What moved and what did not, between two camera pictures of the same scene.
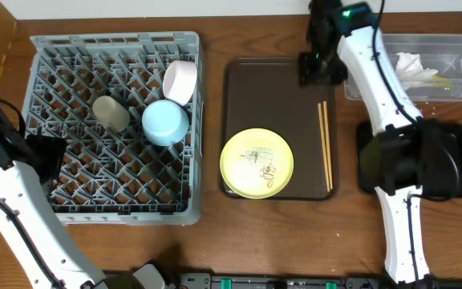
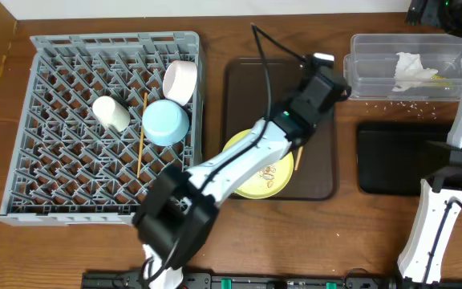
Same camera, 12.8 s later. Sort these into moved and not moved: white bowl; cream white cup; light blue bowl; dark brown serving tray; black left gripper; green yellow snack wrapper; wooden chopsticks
Moved: black left gripper; wooden chopsticks
Not moved: light blue bowl; white bowl; cream white cup; green yellow snack wrapper; dark brown serving tray
